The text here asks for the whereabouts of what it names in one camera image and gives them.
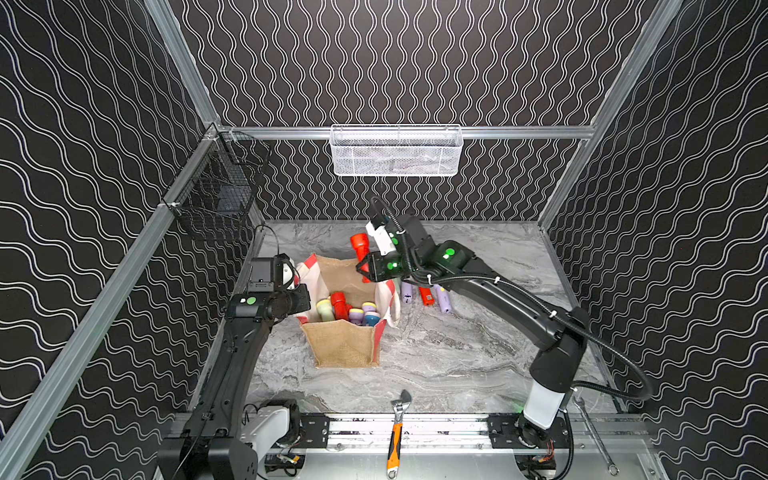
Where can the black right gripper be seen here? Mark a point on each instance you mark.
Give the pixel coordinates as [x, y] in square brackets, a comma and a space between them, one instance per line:
[374, 270]

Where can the orange handled adjustable wrench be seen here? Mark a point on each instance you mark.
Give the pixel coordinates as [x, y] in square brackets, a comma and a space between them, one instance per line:
[400, 406]

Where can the purple flashlight back row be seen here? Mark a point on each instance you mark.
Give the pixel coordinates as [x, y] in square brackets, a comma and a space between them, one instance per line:
[407, 293]

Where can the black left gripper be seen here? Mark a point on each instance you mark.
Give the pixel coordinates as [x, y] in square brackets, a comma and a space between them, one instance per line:
[298, 298]

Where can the white wire mesh basket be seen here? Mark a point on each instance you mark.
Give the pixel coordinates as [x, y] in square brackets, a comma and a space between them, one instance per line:
[391, 150]

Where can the red flashlight back row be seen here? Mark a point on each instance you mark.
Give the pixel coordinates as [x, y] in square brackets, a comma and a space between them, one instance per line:
[361, 246]

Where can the jute and red tote bag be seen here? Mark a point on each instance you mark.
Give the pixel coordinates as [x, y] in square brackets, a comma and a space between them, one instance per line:
[339, 343]

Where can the silver combination wrench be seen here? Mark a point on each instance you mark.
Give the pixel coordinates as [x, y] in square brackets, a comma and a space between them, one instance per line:
[611, 466]

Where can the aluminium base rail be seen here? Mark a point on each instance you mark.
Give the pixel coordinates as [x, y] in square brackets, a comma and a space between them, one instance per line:
[435, 432]

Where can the black wire mesh basket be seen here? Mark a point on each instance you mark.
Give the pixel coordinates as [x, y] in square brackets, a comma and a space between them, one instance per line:
[219, 202]

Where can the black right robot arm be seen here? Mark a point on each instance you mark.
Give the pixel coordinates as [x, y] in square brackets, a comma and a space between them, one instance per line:
[561, 336]

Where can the blue flashlight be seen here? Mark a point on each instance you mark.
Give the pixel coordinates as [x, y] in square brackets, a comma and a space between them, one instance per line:
[372, 318]

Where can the red flashlight white head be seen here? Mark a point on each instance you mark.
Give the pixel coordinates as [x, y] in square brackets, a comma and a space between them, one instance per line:
[426, 296]

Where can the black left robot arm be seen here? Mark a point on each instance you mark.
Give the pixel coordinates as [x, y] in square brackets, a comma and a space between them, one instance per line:
[209, 445]

